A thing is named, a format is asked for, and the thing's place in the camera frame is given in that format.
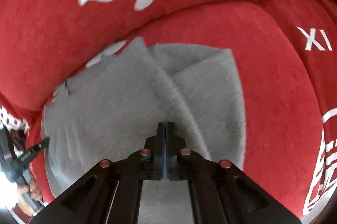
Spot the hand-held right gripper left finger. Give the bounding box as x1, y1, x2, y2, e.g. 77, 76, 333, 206
26, 122, 166, 224

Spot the person's left hand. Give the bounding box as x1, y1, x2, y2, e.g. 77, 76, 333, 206
16, 173, 44, 216

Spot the red printed sofa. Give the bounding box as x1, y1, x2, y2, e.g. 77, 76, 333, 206
0, 0, 337, 224

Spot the grey sweater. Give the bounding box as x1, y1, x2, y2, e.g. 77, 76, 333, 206
41, 36, 246, 224

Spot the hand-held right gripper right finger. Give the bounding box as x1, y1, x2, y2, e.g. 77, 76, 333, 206
165, 122, 301, 224

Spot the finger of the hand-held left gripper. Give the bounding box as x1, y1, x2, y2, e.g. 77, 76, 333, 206
17, 137, 50, 164

